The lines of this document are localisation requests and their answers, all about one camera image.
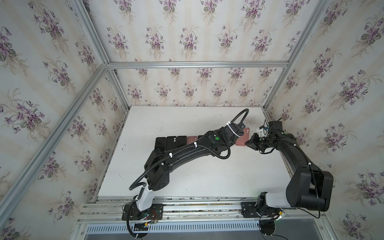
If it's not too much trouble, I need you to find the pink phone case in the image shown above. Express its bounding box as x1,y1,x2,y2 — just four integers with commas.
187,136,198,145

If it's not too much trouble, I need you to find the pink-cased phone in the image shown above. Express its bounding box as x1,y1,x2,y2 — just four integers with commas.
176,136,188,148

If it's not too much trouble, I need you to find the black phone case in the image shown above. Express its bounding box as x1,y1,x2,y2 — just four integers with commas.
165,136,177,151

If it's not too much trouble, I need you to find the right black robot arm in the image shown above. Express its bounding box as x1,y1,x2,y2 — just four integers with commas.
245,121,334,215

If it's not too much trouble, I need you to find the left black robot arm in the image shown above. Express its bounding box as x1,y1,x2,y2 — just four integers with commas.
129,122,246,212

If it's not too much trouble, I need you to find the white vented grille strip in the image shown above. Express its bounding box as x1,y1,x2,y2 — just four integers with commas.
86,220,260,235

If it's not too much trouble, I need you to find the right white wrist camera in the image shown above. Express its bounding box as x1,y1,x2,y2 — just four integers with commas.
256,126,269,137

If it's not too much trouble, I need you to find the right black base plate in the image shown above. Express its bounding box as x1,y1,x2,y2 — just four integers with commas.
241,202,283,218

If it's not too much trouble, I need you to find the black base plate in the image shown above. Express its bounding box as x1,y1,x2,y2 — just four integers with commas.
122,203,164,221
241,202,283,218

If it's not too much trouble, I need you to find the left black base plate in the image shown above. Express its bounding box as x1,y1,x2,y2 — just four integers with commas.
122,203,164,221

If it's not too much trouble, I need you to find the left corrugated black cable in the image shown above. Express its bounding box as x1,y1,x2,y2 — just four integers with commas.
128,108,250,192

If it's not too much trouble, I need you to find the aluminium rail base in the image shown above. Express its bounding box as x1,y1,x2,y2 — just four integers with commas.
76,196,326,224

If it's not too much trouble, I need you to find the aluminium frame cage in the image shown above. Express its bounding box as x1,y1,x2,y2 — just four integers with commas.
0,0,331,217

